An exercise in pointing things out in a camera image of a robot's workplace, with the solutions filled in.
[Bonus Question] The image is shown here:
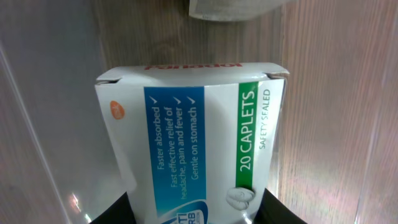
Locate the clear plastic container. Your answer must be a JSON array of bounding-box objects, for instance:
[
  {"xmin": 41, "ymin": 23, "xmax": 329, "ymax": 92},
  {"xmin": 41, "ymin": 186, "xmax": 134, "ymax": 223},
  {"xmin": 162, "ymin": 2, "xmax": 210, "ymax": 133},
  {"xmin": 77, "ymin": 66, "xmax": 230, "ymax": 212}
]
[{"xmin": 1, "ymin": 1, "xmax": 397, "ymax": 223}]

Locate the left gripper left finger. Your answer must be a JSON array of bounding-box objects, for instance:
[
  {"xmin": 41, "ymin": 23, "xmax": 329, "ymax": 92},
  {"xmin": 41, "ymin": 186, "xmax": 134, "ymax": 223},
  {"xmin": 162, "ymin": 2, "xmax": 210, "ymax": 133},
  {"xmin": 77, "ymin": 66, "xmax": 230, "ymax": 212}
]
[{"xmin": 90, "ymin": 192, "xmax": 136, "ymax": 224}]

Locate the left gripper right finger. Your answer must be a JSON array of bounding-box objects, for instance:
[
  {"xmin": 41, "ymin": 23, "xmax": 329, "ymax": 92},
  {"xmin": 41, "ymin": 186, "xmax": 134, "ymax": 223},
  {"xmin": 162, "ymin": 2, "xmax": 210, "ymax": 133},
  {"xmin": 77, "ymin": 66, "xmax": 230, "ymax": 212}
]
[{"xmin": 254, "ymin": 189, "xmax": 307, "ymax": 224}]

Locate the white Panadol medicine box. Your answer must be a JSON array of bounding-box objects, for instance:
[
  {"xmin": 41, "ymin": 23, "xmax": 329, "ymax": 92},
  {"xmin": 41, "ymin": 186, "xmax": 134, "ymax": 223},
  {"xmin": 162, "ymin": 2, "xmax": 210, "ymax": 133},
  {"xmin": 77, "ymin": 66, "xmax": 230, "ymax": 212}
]
[{"xmin": 95, "ymin": 63, "xmax": 288, "ymax": 223}]

